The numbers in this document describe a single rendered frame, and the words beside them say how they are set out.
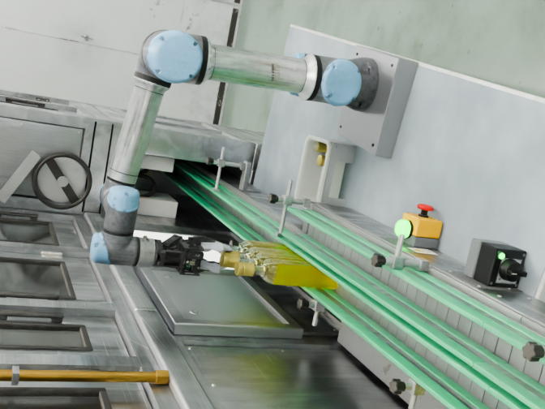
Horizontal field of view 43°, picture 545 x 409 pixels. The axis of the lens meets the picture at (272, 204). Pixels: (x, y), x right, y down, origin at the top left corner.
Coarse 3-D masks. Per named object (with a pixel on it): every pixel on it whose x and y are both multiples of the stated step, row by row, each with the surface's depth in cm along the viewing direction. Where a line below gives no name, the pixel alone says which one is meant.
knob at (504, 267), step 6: (504, 264) 137; (510, 264) 137; (516, 264) 137; (504, 270) 137; (510, 270) 136; (516, 270) 137; (522, 270) 138; (504, 276) 137; (510, 276) 137; (516, 276) 136; (522, 276) 136
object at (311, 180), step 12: (312, 144) 221; (312, 156) 222; (300, 168) 222; (312, 168) 223; (324, 168) 207; (300, 180) 222; (312, 180) 224; (324, 180) 207; (300, 192) 223; (312, 192) 225
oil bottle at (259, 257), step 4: (260, 252) 184; (264, 252) 185; (256, 256) 182; (260, 256) 181; (264, 256) 181; (268, 256) 181; (272, 256) 182; (276, 256) 183; (280, 256) 184; (284, 256) 184; (288, 256) 185; (292, 256) 186; (296, 256) 187; (300, 256) 188; (256, 260) 181; (260, 260) 181; (304, 260) 185; (256, 264) 181; (260, 264) 181
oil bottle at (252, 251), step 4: (252, 248) 188; (256, 248) 189; (260, 248) 189; (264, 248) 190; (268, 248) 191; (272, 248) 192; (248, 252) 187; (252, 252) 186; (256, 252) 186; (268, 252) 187; (272, 252) 188; (276, 252) 188; (280, 252) 189; (284, 252) 190; (288, 252) 191; (292, 252) 192; (248, 256) 186; (252, 256) 186
